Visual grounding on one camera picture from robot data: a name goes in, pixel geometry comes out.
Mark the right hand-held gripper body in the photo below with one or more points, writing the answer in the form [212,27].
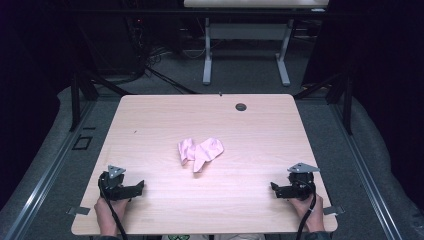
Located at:
[301,185]

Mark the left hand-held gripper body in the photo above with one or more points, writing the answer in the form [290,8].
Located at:
[111,186]

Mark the person's left hand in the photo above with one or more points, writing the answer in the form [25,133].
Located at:
[110,210]

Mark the person's right hand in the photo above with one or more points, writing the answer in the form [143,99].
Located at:
[306,208]

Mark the pink crumpled cloth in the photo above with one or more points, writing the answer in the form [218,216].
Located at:
[200,151]

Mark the black metal stand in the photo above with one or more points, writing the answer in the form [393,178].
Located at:
[347,103]
[76,100]

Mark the dark curtain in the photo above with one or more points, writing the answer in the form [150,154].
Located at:
[30,66]
[386,83]

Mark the dark equipment rack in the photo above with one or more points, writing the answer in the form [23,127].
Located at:
[135,40]

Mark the black horizontal bar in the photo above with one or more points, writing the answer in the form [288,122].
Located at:
[186,12]

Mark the grey metal table bracket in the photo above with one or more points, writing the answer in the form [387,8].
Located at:
[333,210]
[78,210]

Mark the aluminium floor rail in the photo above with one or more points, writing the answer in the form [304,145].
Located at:
[363,173]
[46,180]

